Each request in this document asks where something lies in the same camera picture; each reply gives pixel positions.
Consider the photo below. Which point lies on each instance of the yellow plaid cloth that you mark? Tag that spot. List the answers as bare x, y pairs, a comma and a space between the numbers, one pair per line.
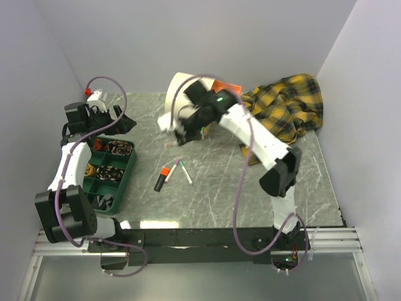
289, 107

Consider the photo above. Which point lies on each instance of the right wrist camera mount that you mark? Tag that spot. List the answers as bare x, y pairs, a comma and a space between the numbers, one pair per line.
164, 121

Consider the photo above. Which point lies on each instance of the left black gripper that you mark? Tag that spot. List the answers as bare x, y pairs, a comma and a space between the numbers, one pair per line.
123, 126

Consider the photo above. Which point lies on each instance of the black binder clips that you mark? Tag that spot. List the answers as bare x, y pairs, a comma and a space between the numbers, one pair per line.
103, 203

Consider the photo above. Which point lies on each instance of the yellow rubber bands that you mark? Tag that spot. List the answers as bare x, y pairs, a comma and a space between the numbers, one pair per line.
90, 170

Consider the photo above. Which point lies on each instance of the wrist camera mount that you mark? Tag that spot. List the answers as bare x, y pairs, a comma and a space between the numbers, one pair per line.
164, 121
97, 99

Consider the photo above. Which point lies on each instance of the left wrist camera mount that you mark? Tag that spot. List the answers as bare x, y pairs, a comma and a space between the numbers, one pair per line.
97, 99

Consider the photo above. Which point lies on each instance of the orange rubber bands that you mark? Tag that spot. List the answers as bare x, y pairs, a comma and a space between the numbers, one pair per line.
99, 145

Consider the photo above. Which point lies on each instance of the black base beam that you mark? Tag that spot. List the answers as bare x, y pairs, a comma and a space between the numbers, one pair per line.
207, 245

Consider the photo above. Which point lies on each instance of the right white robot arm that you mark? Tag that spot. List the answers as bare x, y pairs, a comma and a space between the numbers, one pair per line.
280, 161

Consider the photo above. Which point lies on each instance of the round drawer organizer box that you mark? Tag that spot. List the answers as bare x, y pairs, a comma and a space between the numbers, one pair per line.
176, 98

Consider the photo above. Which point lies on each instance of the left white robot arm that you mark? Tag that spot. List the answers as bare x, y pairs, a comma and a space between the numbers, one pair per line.
64, 209

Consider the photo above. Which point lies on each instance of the green cap marker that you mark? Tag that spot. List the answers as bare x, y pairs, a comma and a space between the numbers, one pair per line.
186, 173

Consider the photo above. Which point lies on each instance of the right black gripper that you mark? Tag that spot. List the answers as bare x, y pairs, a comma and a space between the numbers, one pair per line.
187, 138

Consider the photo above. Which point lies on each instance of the orange black highlighter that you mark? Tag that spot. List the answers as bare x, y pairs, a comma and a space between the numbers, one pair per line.
161, 179

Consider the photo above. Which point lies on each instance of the purple cap marker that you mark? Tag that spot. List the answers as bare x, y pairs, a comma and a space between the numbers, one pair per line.
167, 179

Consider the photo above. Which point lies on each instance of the green compartment tray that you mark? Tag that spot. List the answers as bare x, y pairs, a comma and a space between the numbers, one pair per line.
93, 187

